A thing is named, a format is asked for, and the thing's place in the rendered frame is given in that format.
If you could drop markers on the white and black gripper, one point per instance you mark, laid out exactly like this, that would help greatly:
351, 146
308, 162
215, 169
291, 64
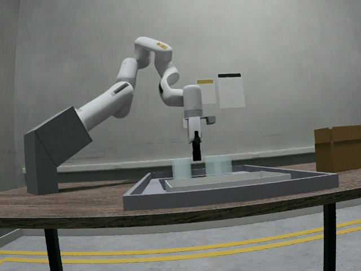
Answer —
195, 135

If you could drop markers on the brown cardboard box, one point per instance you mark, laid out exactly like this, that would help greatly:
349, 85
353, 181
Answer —
338, 149

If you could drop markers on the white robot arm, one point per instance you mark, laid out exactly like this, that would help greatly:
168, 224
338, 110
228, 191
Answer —
118, 99

